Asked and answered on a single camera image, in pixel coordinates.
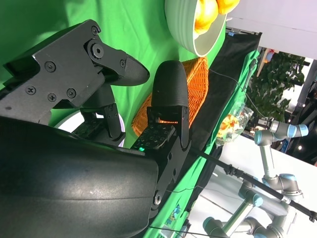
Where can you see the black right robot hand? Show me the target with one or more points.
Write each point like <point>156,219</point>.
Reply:
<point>74,186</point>

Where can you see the pale green bowl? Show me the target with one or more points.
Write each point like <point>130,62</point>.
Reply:
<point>180,24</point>

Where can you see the grey blue-jointed robot arm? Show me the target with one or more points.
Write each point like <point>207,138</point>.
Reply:
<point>268,161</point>

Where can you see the lavender plate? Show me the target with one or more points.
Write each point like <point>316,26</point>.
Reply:
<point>69,124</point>

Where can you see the orange wicker basket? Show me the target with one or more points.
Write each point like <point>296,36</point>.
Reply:
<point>195,81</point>

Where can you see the green cloth with printed figures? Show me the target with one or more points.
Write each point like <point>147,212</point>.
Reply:
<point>198,173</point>

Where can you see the clear plastic bag of items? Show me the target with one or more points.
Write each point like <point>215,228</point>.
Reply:
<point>230,124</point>

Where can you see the green tablecloth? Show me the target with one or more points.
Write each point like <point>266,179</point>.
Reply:
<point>123,24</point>

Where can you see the black backdrop cloth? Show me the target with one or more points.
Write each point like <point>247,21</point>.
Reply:
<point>223,81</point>

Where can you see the black pole with clamp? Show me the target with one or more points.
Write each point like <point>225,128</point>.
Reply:
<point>260,184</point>

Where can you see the green leafy plant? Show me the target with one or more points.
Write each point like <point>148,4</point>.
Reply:
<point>272,86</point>

